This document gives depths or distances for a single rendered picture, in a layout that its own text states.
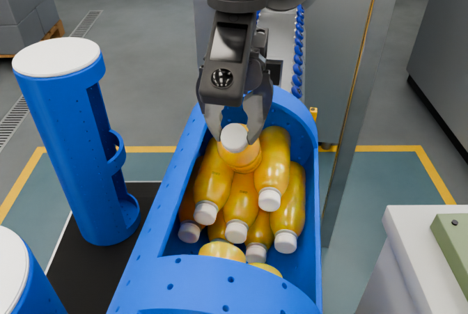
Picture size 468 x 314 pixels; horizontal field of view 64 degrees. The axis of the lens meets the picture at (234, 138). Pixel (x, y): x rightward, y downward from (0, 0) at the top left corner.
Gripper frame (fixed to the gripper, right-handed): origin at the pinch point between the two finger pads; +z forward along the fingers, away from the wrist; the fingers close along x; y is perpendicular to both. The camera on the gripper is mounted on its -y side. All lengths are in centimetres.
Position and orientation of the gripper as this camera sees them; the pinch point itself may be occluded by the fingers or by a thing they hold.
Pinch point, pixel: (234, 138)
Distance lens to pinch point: 53.7
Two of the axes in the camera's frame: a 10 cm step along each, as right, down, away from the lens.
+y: 1.6, -6.2, 7.7
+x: -9.9, -1.0, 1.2
